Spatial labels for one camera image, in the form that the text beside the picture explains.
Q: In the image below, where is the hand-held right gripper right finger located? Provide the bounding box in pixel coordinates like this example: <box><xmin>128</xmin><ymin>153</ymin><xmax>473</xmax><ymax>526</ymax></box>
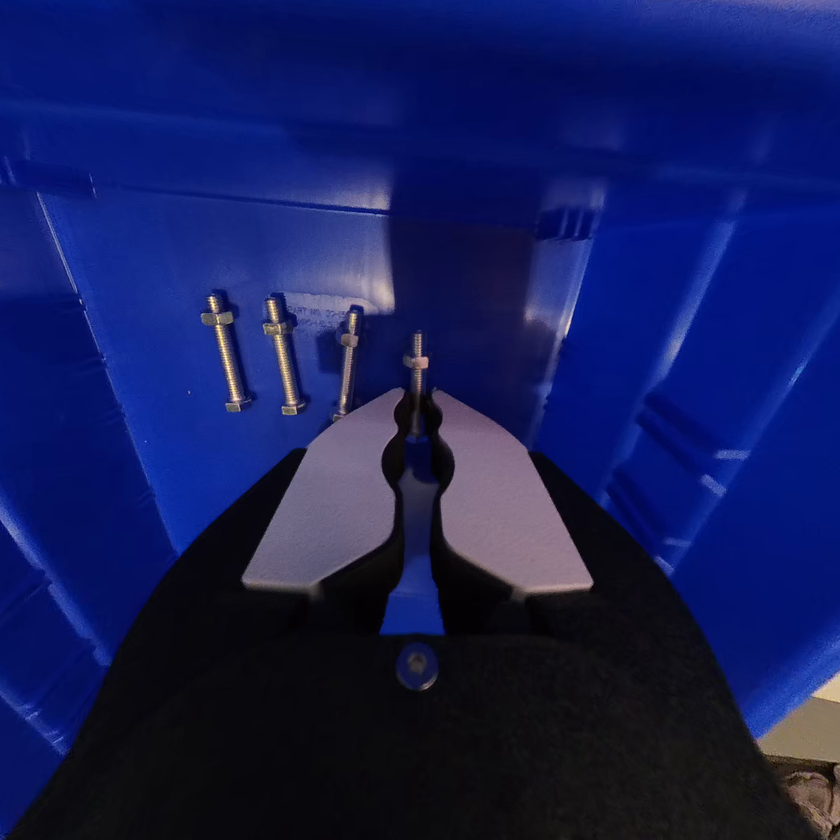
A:
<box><xmin>425</xmin><ymin>389</ymin><xmax>595</xmax><ymax>635</ymax></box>

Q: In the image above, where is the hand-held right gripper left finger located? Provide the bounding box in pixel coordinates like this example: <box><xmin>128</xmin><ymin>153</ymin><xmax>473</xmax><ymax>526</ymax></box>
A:
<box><xmin>240</xmin><ymin>387</ymin><xmax>410</xmax><ymax>635</ymax></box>

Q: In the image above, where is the silver bolt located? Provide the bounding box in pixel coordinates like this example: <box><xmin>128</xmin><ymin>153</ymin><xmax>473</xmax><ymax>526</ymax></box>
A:
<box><xmin>403</xmin><ymin>331</ymin><xmax>431</xmax><ymax>441</ymax></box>
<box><xmin>331</xmin><ymin>308</ymin><xmax>364</xmax><ymax>422</ymax></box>
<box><xmin>200</xmin><ymin>293</ymin><xmax>253</xmax><ymax>413</ymax></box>
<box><xmin>262</xmin><ymin>297</ymin><xmax>307</xmax><ymax>416</ymax></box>

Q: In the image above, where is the blue plastic bin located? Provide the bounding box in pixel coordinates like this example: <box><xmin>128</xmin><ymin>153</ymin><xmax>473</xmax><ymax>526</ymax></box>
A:
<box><xmin>0</xmin><ymin>0</ymin><xmax>840</xmax><ymax>834</ymax></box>

